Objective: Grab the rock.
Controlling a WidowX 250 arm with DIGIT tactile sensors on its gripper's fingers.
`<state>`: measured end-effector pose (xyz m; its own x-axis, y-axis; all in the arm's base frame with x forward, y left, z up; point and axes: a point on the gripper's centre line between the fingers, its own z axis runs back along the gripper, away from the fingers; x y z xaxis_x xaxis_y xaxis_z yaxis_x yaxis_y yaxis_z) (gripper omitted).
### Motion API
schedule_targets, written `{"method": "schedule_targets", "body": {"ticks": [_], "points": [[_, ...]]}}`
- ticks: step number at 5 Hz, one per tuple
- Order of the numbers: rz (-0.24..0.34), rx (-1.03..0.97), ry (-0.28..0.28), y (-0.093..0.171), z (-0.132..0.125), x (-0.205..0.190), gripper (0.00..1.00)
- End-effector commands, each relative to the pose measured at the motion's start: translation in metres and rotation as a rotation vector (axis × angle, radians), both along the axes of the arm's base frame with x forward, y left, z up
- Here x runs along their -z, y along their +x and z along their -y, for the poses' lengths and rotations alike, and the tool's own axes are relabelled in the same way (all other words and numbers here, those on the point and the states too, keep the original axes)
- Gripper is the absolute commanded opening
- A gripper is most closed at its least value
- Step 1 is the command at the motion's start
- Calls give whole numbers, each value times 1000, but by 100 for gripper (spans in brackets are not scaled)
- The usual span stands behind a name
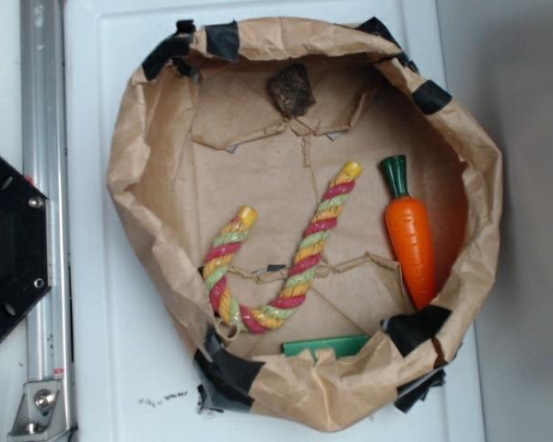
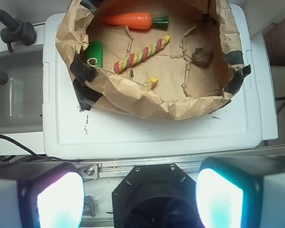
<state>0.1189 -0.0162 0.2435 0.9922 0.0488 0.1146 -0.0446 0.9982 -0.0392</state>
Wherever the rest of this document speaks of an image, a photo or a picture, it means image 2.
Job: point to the colourful braided rope toy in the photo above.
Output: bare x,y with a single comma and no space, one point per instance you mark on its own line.
138,57

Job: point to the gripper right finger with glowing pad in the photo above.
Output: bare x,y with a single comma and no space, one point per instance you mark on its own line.
242,192

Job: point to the white toy sink basin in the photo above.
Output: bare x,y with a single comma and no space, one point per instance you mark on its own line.
21,98

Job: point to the aluminium extrusion rail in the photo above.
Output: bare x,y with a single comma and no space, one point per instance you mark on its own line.
102,177

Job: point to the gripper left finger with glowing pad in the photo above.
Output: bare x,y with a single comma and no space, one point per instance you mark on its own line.
40,195

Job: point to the green plastic block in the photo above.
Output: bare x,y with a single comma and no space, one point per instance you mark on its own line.
94,54

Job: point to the orange plastic toy carrot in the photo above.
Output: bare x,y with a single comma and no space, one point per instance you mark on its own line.
137,20

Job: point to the dark grey toy faucet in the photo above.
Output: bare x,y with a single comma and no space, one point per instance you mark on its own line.
16,30

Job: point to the brown paper bag tray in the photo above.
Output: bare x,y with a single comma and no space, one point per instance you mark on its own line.
166,86

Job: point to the small brown rock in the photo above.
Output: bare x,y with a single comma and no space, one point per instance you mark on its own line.
202,57

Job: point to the metal corner bracket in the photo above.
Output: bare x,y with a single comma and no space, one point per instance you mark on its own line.
89,207

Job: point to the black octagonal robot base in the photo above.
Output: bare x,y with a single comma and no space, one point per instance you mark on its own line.
156,196

